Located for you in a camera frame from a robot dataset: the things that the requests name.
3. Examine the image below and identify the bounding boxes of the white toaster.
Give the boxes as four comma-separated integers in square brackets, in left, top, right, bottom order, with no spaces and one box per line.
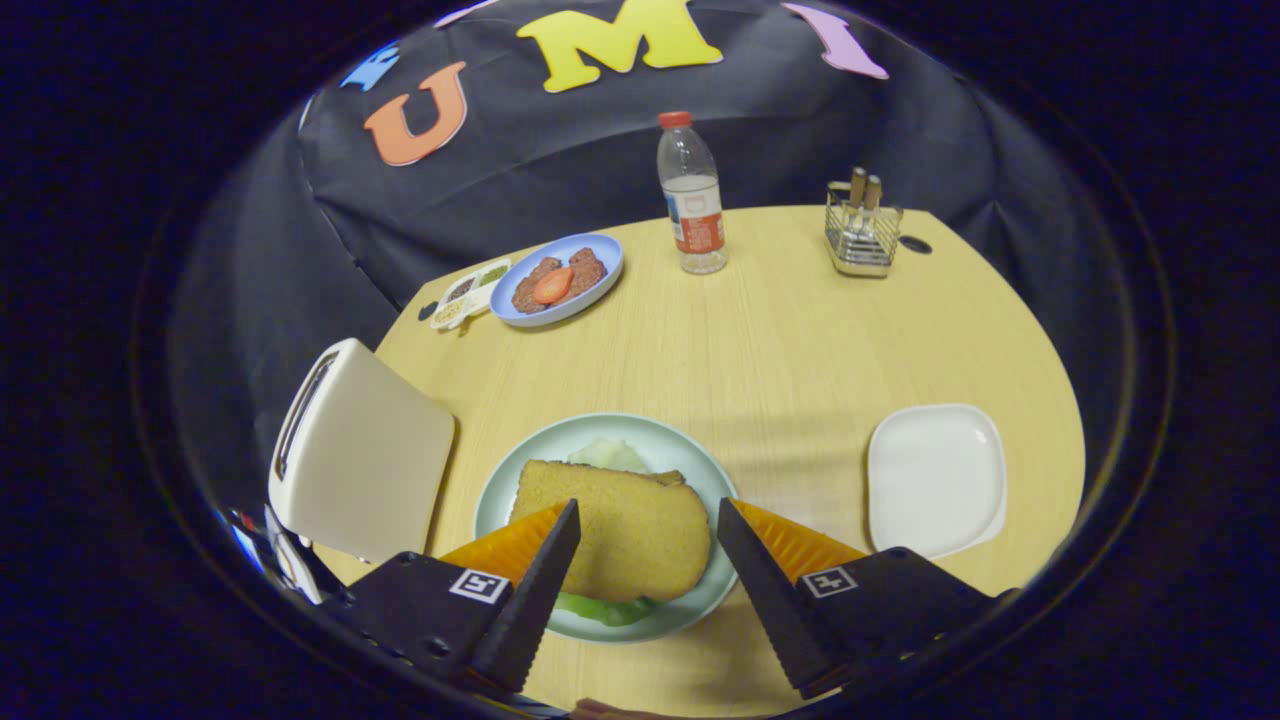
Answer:
[228,338,457,601]

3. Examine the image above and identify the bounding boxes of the white square plate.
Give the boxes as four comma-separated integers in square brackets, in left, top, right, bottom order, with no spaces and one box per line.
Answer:
[866,403,1008,561]

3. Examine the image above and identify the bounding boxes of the blue round plate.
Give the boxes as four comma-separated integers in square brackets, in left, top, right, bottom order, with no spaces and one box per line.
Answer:
[489,233,625,329]

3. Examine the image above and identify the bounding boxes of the clear plastic water bottle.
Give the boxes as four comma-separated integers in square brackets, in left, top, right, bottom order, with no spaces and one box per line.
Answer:
[656,111,729,276]

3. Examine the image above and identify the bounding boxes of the white divided spice tray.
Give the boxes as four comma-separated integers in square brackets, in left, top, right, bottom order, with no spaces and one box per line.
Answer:
[430,258,513,333]

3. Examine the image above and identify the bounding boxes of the metal wire cutlery basket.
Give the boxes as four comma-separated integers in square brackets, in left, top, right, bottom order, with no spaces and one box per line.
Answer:
[824,190,904,279]

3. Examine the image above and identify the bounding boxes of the brown toast slice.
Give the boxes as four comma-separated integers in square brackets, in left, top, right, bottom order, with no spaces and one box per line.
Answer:
[508,459,713,604]

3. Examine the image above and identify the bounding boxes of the brown meat patty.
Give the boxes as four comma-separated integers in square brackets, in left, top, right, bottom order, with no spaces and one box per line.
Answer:
[511,257,563,315]
[566,247,608,296]

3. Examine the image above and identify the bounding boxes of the pale green round plate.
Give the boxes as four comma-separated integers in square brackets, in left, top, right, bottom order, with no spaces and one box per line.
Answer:
[473,413,741,644]

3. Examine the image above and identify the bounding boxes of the green lettuce leaf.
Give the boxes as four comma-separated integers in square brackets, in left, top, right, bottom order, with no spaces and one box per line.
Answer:
[553,437,663,629]

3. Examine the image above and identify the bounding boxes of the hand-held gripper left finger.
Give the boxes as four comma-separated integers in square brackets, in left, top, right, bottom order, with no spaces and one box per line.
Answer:
[330,498,583,695]

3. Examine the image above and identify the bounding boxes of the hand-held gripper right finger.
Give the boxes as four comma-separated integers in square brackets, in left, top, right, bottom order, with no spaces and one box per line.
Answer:
[716,497,1011,701]

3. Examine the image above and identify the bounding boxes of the black backdrop cloth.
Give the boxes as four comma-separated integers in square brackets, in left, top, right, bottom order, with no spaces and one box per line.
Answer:
[170,0,1141,521]

